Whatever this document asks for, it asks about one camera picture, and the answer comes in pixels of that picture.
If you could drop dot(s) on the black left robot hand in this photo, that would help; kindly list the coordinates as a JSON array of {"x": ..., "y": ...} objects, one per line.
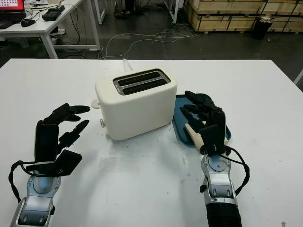
[{"x": 46, "y": 139}]

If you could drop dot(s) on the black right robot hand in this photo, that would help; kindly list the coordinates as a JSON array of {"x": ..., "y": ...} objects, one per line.
[{"x": 208, "y": 106}]

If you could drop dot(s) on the slice of white bread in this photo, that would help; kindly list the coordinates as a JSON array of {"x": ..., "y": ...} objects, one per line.
[{"x": 195, "y": 137}]

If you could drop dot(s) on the cream toaster lever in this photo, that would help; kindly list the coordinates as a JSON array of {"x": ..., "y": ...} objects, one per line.
[{"x": 94, "y": 103}]

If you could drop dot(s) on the cream two-slot toaster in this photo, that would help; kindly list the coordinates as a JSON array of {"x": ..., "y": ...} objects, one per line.
[{"x": 139, "y": 111}]

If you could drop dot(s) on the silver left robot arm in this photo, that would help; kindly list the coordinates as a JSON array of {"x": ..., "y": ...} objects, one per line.
[{"x": 35, "y": 203}]

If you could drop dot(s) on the blue plastic tray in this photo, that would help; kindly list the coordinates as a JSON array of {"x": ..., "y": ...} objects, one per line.
[{"x": 182, "y": 111}]

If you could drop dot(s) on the silver toaster knob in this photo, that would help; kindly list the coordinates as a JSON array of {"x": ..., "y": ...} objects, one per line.
[{"x": 102, "y": 123}]

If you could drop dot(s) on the black trash bin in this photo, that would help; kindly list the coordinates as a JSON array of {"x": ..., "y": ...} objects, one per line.
[{"x": 261, "y": 28}]

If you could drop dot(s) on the grey table leg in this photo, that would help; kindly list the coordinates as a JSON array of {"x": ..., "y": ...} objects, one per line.
[{"x": 299, "y": 78}]

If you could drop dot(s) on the white power strip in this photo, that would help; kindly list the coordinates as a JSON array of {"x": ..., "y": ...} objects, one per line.
[{"x": 58, "y": 32}]

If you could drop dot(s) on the white office desk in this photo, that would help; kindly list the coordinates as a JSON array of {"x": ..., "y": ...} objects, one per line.
[{"x": 45, "y": 24}]

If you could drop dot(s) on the black computer mouse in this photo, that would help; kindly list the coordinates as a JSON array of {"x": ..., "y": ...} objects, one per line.
[{"x": 28, "y": 22}]

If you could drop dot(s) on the black handheld controller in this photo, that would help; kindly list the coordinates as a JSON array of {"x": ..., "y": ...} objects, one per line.
[{"x": 52, "y": 13}]

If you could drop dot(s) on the black laptop with red screen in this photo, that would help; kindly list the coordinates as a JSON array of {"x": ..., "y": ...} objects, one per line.
[{"x": 9, "y": 14}]

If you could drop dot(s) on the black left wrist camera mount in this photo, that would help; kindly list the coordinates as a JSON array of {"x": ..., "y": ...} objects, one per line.
[{"x": 67, "y": 162}]

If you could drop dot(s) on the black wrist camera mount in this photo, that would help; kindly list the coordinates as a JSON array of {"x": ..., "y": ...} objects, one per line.
[
  {"x": 211, "y": 139},
  {"x": 67, "y": 162}
]

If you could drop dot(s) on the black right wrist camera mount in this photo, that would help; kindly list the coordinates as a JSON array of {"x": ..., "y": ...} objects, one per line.
[{"x": 211, "y": 139}]

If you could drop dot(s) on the white table frame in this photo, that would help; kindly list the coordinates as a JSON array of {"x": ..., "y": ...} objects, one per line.
[
  {"x": 100, "y": 14},
  {"x": 172, "y": 11}
]

